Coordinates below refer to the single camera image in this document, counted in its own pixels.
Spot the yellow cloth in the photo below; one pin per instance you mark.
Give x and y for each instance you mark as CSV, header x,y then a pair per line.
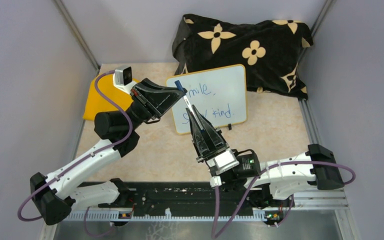
x,y
95,103

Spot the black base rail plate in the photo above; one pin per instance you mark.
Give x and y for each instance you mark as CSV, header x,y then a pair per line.
x,y
187,199

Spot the white perforated cable tray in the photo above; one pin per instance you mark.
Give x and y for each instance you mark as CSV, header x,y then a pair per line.
x,y
115,215

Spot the white blue marker pen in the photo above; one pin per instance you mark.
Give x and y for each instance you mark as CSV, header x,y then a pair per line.
x,y
196,120

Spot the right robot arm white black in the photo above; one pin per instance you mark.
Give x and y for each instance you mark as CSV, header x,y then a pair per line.
x,y
234,170

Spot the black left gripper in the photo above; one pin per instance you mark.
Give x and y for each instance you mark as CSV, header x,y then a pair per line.
x,y
147,95

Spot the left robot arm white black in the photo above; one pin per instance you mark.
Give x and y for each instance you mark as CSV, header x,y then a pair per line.
x,y
58,193

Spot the black floral blanket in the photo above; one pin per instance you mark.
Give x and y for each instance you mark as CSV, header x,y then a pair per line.
x,y
268,50

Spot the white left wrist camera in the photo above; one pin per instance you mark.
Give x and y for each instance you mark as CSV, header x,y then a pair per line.
x,y
123,79

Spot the yellow framed whiteboard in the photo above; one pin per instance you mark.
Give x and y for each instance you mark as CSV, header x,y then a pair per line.
x,y
219,94

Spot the blue marker cap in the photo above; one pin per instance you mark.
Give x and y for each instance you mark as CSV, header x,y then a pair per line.
x,y
180,87

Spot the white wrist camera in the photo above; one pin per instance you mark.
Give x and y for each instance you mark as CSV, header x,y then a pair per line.
x,y
219,164
123,79

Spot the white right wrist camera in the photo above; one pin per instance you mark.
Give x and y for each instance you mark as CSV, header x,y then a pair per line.
x,y
219,164

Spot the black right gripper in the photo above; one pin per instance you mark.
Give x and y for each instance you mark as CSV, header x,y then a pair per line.
x,y
210,138

